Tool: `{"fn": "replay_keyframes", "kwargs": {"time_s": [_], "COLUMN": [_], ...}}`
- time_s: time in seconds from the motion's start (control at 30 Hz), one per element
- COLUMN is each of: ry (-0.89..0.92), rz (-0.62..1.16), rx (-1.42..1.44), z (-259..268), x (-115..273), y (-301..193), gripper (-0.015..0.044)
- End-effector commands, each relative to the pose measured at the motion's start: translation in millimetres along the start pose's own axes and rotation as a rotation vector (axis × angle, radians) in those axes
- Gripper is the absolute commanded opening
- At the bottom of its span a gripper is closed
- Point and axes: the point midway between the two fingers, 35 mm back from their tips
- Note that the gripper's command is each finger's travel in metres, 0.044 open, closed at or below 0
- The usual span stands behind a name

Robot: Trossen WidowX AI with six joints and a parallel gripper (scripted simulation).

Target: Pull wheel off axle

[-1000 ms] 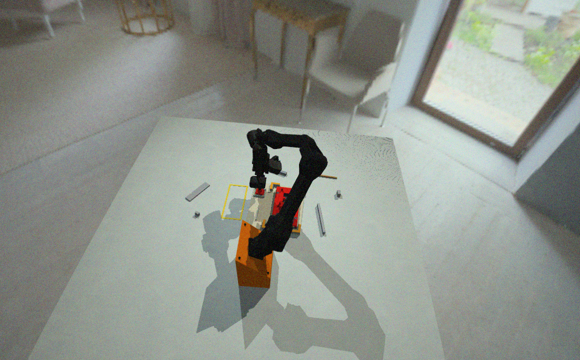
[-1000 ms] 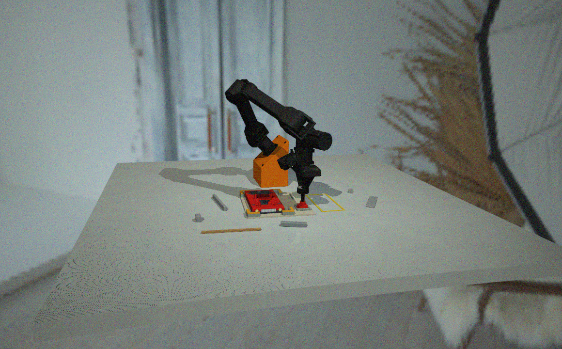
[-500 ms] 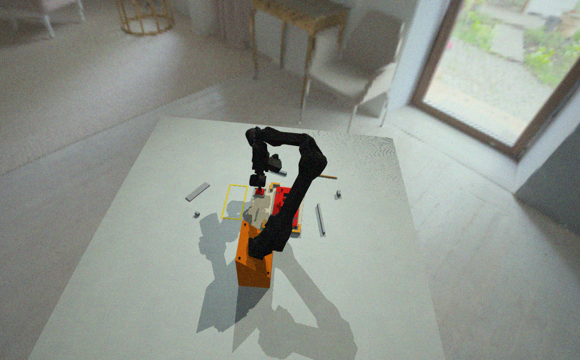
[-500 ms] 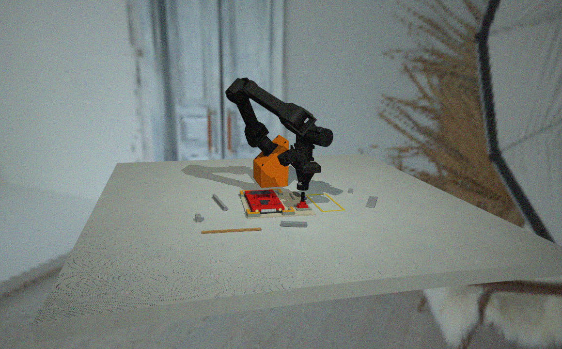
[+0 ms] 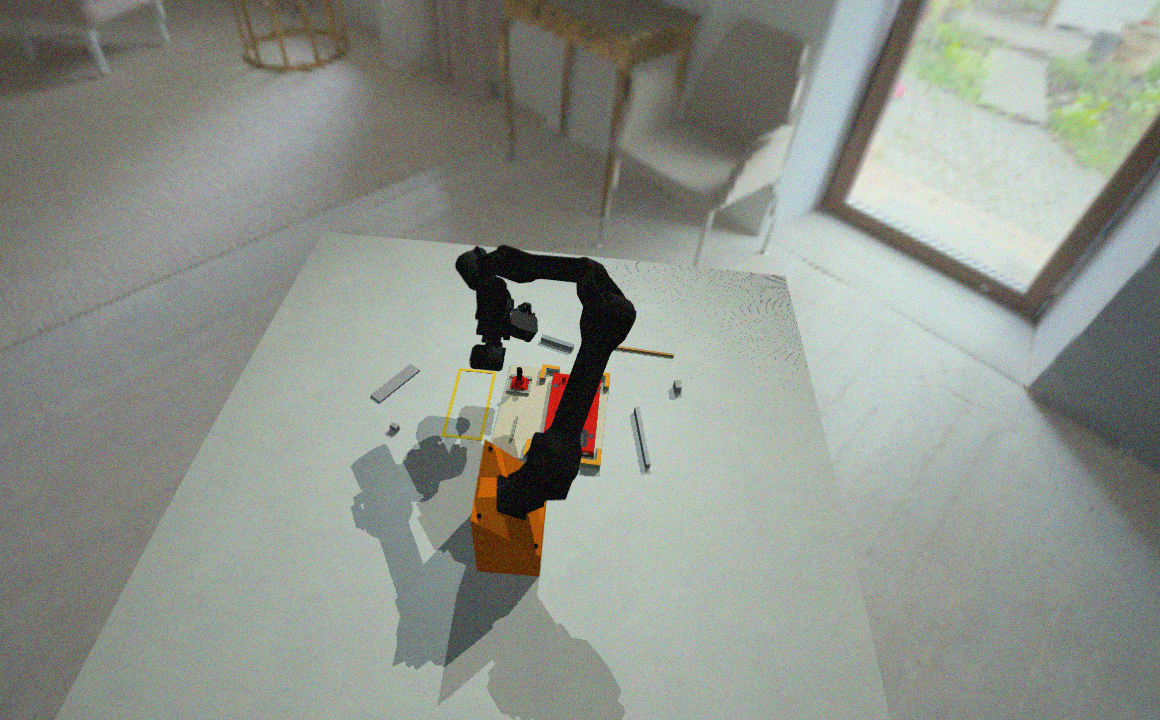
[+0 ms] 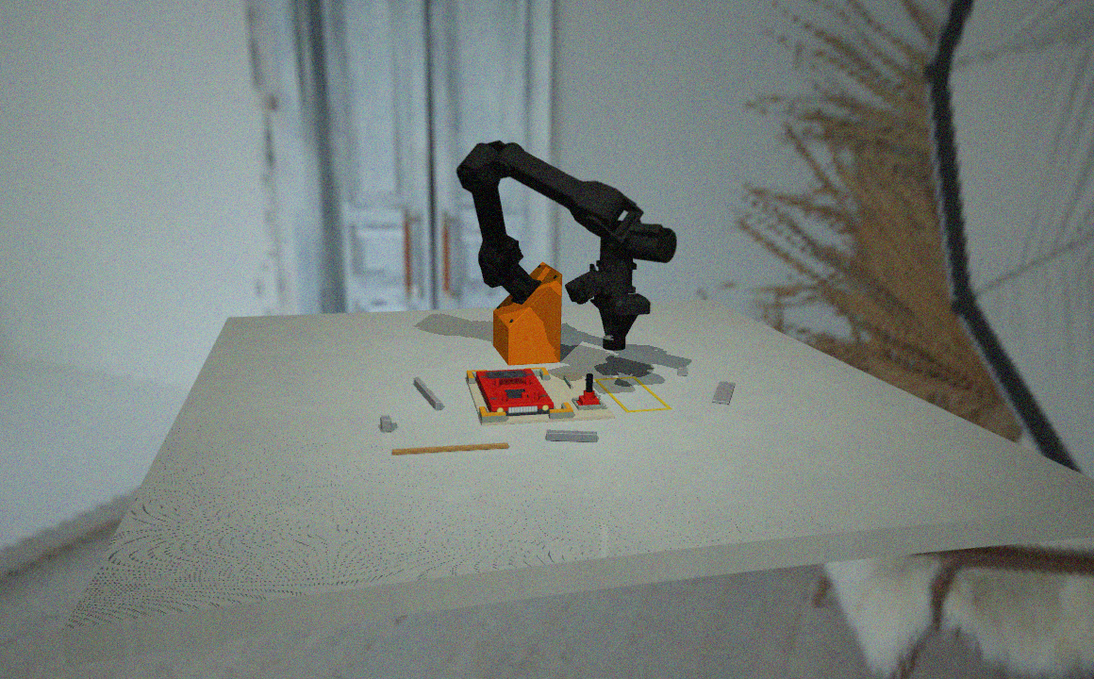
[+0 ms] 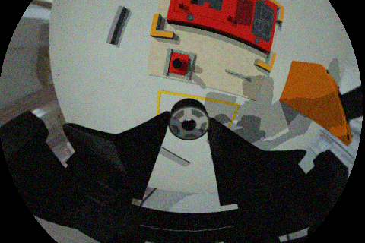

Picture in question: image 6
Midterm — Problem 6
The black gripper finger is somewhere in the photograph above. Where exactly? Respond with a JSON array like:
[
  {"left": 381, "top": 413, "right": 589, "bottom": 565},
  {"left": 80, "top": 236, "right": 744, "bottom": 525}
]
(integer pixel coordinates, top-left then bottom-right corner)
[
  {"left": 590, "top": 298, "right": 613, "bottom": 336},
  {"left": 604, "top": 309, "right": 638, "bottom": 347}
]

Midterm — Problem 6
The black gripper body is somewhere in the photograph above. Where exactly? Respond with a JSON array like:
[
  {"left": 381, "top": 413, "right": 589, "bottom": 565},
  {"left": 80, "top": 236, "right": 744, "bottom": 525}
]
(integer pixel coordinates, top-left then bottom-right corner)
[{"left": 594, "top": 257, "right": 650, "bottom": 316}]

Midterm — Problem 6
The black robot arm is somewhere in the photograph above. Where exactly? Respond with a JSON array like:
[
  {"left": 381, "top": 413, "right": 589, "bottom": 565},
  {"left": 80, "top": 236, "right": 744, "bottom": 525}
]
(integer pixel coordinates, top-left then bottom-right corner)
[{"left": 456, "top": 141, "right": 677, "bottom": 305}]

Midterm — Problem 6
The grey flat bar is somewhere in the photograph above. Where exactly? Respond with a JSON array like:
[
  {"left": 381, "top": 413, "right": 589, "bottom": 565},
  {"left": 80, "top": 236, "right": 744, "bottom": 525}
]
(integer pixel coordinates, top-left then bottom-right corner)
[{"left": 712, "top": 381, "right": 736, "bottom": 405}]

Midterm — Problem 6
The brown long thin bar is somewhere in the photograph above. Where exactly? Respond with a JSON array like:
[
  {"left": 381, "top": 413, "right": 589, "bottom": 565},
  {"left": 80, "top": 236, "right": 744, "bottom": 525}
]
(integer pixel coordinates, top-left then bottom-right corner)
[{"left": 392, "top": 443, "right": 508, "bottom": 455}]

